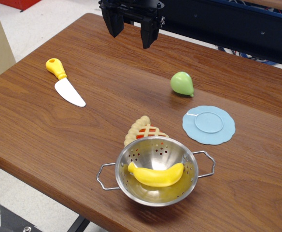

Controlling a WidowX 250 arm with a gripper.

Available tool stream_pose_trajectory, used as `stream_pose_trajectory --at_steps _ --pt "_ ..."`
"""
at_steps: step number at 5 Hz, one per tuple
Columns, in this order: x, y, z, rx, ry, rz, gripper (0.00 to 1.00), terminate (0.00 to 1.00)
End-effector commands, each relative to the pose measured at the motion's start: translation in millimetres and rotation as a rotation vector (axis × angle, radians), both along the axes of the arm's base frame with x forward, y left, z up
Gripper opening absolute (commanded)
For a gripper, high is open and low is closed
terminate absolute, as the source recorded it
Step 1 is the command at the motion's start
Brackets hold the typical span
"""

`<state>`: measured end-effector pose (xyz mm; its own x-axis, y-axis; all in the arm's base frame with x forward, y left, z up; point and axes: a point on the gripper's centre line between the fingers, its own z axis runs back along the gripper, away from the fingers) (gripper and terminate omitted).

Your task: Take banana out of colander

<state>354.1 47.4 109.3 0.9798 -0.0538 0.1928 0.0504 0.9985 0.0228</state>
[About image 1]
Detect toy pie slice lattice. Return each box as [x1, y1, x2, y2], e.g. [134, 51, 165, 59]
[124, 116, 169, 146]

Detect yellow handled toy knife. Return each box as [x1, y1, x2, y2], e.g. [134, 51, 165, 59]
[46, 58, 86, 107]

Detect green toy pear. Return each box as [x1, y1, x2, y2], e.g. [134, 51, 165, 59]
[170, 72, 194, 97]

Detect blue cables behind rail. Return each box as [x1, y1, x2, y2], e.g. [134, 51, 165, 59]
[217, 45, 279, 65]

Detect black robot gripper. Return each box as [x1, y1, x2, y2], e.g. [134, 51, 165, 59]
[99, 0, 165, 49]

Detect black table leg frame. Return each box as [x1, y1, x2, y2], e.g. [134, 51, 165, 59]
[0, 200, 91, 232]

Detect light blue toy plate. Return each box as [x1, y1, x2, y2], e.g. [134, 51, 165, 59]
[182, 105, 236, 145]

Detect black and blue metal rail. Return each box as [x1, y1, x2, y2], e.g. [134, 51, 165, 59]
[162, 0, 282, 64]

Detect red box on floor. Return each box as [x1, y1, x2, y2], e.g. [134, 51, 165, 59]
[0, 0, 41, 11]

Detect yellow toy banana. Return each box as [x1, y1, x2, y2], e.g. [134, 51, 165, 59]
[127, 162, 184, 188]

